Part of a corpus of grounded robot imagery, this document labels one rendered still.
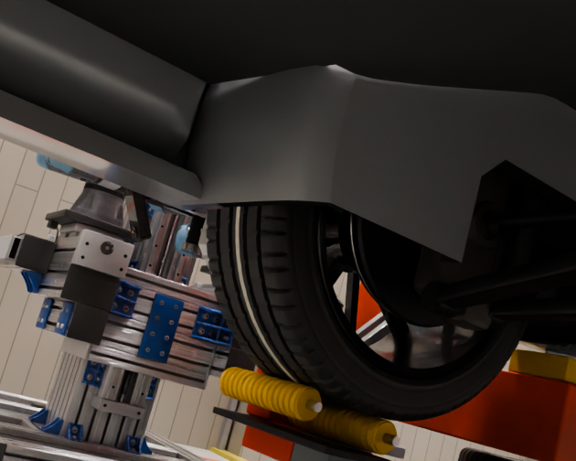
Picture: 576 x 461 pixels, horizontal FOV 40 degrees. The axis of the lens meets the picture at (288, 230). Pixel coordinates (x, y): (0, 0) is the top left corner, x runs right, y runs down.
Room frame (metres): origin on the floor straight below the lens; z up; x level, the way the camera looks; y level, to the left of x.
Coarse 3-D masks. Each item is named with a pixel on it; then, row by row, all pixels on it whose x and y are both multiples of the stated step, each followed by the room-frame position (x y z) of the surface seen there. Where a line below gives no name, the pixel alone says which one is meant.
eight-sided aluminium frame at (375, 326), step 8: (200, 240) 1.47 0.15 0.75; (200, 248) 1.48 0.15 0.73; (376, 320) 1.72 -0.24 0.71; (384, 320) 1.73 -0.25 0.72; (360, 328) 1.71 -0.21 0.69; (368, 328) 1.71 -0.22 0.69; (376, 328) 1.68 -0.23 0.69; (384, 328) 1.68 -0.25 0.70; (360, 336) 1.70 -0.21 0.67; (368, 336) 1.67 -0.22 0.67; (376, 336) 1.67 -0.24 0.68; (384, 336) 1.68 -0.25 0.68; (368, 344) 1.66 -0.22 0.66
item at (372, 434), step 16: (288, 416) 1.55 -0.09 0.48; (320, 416) 1.46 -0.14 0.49; (336, 416) 1.43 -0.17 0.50; (352, 416) 1.41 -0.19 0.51; (368, 416) 1.39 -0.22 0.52; (320, 432) 1.48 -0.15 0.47; (336, 432) 1.43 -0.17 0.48; (352, 432) 1.39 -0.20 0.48; (368, 432) 1.36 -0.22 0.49; (384, 432) 1.36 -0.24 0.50; (368, 448) 1.37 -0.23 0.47; (384, 448) 1.36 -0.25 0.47
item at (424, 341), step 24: (336, 216) 1.47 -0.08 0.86; (336, 240) 1.46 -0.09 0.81; (336, 264) 1.50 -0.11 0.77; (336, 312) 1.28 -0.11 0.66; (384, 312) 1.60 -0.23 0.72; (408, 336) 1.61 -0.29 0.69; (432, 336) 1.56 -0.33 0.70; (456, 336) 1.52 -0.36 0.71; (480, 336) 1.48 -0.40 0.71; (384, 360) 1.35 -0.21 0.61; (408, 360) 1.48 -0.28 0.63; (432, 360) 1.46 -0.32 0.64; (456, 360) 1.44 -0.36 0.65
